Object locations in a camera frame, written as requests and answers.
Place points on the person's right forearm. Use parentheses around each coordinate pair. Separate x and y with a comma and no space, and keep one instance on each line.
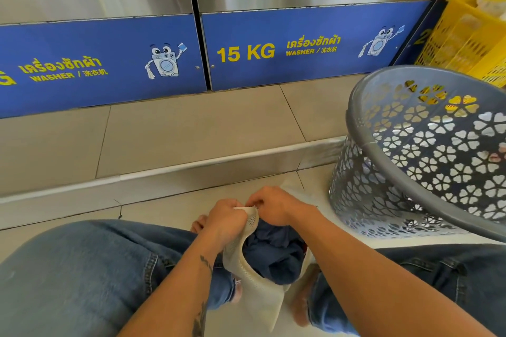
(375,281)

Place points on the person's right hand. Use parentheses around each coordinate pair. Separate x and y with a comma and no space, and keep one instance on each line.
(282,206)

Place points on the person's foot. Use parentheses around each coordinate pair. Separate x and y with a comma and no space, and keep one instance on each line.
(197,225)
(301,301)

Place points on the white mesh laundry bag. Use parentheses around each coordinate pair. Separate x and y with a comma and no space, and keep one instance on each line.
(257,293)

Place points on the person's right foot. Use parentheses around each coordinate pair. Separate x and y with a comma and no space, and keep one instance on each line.
(301,301)

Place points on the person's right fingers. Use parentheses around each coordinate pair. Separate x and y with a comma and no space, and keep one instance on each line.
(259,200)

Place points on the white item in yellow basket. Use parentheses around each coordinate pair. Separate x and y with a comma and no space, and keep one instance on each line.
(492,5)

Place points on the blue denim jeans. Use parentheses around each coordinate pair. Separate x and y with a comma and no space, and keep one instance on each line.
(79,277)

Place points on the person's left foot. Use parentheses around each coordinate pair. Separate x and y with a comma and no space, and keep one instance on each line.
(197,225)

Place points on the yellow plastic laundry basket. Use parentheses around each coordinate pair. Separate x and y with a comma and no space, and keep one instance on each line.
(466,36)

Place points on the dark blue garment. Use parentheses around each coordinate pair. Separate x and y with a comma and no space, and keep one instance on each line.
(272,250)

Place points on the person's left fingers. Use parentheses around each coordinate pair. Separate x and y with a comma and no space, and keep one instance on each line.
(243,216)

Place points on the person's left forearm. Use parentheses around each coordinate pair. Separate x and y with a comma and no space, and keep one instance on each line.
(178,289)

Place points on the person's left hand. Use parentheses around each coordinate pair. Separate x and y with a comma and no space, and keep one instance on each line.
(223,222)

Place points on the grey perforated laundry basket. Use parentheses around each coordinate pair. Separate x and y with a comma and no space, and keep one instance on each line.
(427,159)

